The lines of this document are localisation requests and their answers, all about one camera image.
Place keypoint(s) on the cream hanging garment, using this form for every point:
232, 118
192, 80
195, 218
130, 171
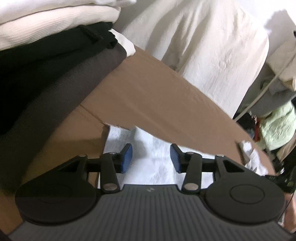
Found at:
282, 63

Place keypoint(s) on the black folded garment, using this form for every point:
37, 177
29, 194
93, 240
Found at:
42, 83

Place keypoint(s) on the brown cardboard sheet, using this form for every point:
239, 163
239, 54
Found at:
71, 117

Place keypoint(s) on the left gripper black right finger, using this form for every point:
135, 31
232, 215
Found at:
193, 165

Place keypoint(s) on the dark clothes pile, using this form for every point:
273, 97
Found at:
247, 123

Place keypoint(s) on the white hanging garment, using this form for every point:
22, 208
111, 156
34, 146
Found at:
219, 47

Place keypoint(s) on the light green cloth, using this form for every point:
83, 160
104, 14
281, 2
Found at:
278, 128

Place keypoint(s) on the white folded garment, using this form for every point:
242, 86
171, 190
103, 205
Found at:
24, 22

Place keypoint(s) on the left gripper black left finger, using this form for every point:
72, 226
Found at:
76, 171

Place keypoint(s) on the light grey t-shirt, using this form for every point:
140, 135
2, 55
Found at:
151, 163

